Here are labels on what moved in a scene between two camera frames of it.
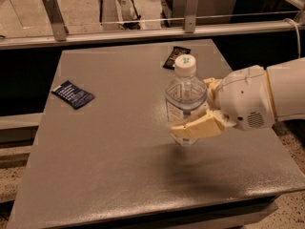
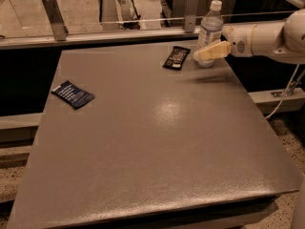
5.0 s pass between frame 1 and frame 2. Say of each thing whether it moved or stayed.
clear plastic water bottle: moved
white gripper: moved
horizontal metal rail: stayed
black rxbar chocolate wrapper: stayed
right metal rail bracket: stayed
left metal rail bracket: stayed
